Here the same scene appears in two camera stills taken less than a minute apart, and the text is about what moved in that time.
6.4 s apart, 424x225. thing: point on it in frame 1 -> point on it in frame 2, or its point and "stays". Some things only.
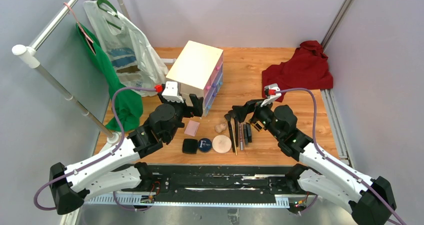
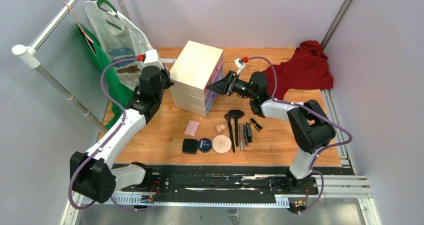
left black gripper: (196, 110) -> (166, 74)
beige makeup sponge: (220, 127) stays
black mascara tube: (245, 134) stays
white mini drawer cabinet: (198, 70) stays
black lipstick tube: (249, 132) stays
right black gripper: (250, 106) -> (226, 85)
